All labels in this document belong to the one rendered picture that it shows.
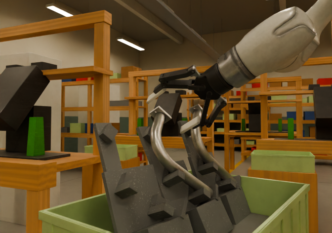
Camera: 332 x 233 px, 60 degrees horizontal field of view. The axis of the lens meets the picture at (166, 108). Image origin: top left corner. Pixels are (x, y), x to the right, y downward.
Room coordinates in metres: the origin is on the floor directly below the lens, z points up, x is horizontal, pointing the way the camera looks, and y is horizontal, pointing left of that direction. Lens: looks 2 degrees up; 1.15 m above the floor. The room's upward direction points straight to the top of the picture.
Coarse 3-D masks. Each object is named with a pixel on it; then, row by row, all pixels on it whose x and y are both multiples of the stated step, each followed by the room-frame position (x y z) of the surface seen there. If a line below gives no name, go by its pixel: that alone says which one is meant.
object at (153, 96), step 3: (162, 90) 0.75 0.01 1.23; (165, 90) 0.75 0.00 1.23; (153, 93) 0.78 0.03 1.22; (159, 93) 0.75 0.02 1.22; (162, 93) 0.75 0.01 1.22; (150, 96) 0.79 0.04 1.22; (153, 96) 0.77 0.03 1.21; (156, 96) 0.76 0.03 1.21; (147, 99) 0.79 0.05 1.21; (150, 99) 0.77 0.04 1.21; (153, 99) 0.77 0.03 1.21; (147, 102) 0.78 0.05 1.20
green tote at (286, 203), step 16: (256, 192) 0.95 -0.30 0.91; (272, 192) 0.92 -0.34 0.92; (288, 192) 0.89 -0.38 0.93; (304, 192) 0.80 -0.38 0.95; (48, 208) 0.63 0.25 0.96; (64, 208) 0.65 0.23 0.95; (80, 208) 0.69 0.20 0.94; (96, 208) 0.72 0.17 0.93; (256, 208) 0.95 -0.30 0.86; (272, 208) 0.92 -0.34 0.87; (288, 208) 0.65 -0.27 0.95; (304, 208) 0.82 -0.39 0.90; (48, 224) 0.60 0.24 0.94; (64, 224) 0.56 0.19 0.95; (80, 224) 0.54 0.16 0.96; (96, 224) 0.73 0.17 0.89; (112, 224) 0.77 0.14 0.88; (272, 224) 0.55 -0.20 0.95; (288, 224) 0.67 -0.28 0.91; (304, 224) 0.81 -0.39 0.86
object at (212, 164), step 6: (204, 162) 0.90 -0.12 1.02; (210, 162) 0.88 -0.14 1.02; (198, 168) 0.90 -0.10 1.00; (204, 168) 0.88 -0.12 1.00; (210, 168) 0.87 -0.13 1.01; (216, 168) 0.87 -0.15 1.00; (204, 174) 0.90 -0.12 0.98; (216, 174) 0.97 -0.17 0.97; (216, 180) 0.95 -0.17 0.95; (222, 180) 0.94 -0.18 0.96; (228, 180) 0.92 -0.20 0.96; (222, 186) 0.93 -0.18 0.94; (228, 186) 0.92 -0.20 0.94; (234, 186) 0.92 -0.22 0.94
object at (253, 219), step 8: (248, 216) 0.91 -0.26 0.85; (256, 216) 0.91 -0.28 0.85; (264, 216) 0.91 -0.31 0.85; (232, 224) 0.85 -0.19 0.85; (240, 224) 0.85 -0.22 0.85; (248, 224) 0.85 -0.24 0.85; (256, 224) 0.85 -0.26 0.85; (232, 232) 0.79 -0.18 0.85; (240, 232) 0.79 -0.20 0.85; (248, 232) 0.79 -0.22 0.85
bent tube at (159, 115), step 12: (156, 108) 0.83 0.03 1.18; (156, 120) 0.80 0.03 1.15; (168, 120) 0.85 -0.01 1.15; (156, 132) 0.77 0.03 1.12; (156, 144) 0.75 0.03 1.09; (156, 156) 0.75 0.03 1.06; (168, 156) 0.75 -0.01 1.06; (168, 168) 0.75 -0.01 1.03; (180, 168) 0.76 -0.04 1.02; (192, 180) 0.78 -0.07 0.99
